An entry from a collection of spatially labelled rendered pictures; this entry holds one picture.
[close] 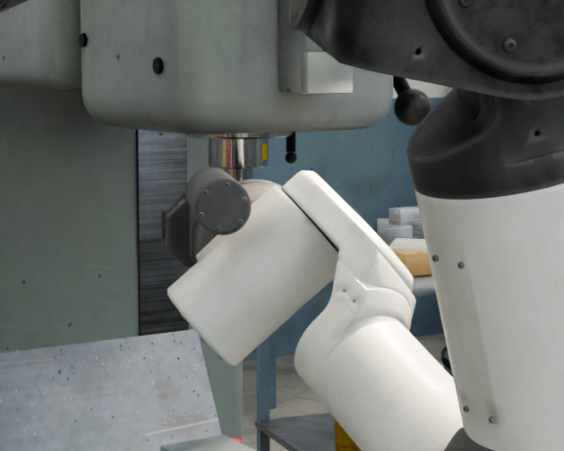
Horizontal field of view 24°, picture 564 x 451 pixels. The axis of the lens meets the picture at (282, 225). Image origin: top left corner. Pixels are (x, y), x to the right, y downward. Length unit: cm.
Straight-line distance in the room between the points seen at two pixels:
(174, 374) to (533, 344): 92
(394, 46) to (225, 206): 34
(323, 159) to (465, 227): 563
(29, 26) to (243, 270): 39
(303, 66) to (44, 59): 26
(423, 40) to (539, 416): 18
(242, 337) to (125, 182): 63
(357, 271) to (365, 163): 556
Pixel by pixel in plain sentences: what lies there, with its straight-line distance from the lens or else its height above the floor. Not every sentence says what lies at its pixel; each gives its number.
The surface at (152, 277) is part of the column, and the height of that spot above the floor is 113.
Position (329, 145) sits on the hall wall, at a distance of 617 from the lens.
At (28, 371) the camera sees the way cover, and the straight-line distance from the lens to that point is 138.
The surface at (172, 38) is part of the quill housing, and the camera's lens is 93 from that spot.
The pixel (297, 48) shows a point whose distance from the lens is 93.
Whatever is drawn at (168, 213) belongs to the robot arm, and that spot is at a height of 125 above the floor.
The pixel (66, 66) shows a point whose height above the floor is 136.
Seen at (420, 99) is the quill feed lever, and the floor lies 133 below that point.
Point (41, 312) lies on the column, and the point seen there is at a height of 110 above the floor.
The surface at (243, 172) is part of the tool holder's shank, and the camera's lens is 103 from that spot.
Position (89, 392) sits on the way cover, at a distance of 140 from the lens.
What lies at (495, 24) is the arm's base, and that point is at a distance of 46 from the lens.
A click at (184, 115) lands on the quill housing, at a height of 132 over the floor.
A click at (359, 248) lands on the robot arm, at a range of 76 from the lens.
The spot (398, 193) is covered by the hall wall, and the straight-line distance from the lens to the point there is 644.
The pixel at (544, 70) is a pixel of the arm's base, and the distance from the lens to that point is 47.
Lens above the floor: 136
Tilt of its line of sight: 7 degrees down
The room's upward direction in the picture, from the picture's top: straight up
